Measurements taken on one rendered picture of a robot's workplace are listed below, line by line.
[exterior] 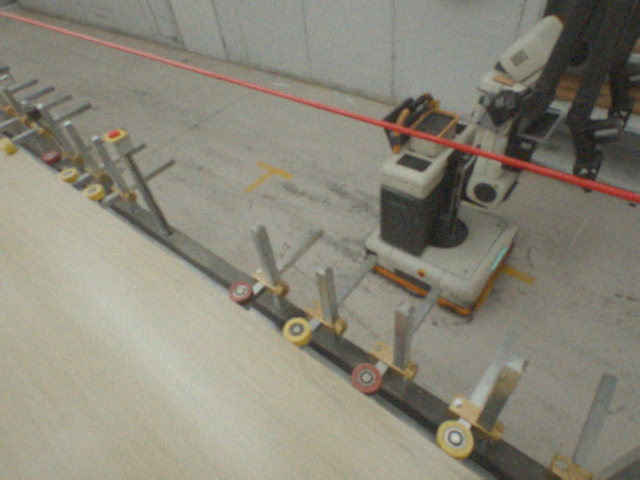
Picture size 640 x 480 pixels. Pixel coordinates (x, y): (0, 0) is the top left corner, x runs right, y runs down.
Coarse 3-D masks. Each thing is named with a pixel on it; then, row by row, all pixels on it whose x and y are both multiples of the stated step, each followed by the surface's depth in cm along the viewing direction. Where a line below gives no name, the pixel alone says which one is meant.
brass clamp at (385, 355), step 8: (376, 344) 117; (384, 344) 117; (376, 352) 115; (384, 352) 115; (392, 352) 115; (376, 360) 116; (384, 360) 114; (392, 360) 113; (392, 368) 113; (408, 368) 111; (416, 368) 111; (400, 376) 113; (408, 376) 110
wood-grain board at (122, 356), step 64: (0, 192) 189; (64, 192) 183; (0, 256) 157; (64, 256) 153; (128, 256) 149; (0, 320) 134; (64, 320) 131; (128, 320) 128; (192, 320) 125; (256, 320) 122; (0, 384) 117; (64, 384) 115; (128, 384) 113; (192, 384) 110; (256, 384) 108; (320, 384) 106; (0, 448) 104; (64, 448) 102; (128, 448) 100; (192, 448) 99; (256, 448) 97; (320, 448) 95; (384, 448) 94
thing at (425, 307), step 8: (432, 288) 130; (440, 288) 129; (432, 296) 128; (424, 304) 126; (432, 304) 126; (416, 312) 124; (424, 312) 124; (416, 320) 122; (416, 328) 122; (392, 344) 118; (384, 368) 113; (384, 376) 114
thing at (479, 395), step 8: (504, 336) 118; (512, 336) 118; (504, 344) 117; (512, 344) 116; (496, 352) 115; (504, 352) 115; (496, 360) 114; (504, 360) 114; (488, 368) 112; (496, 368) 112; (488, 376) 111; (496, 376) 111; (480, 384) 110; (488, 384) 109; (480, 392) 108; (472, 400) 107; (480, 400) 107; (464, 424) 103
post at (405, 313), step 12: (396, 312) 93; (408, 312) 91; (396, 324) 97; (408, 324) 94; (396, 336) 101; (408, 336) 99; (396, 348) 105; (408, 348) 105; (396, 360) 109; (408, 360) 111; (396, 384) 120
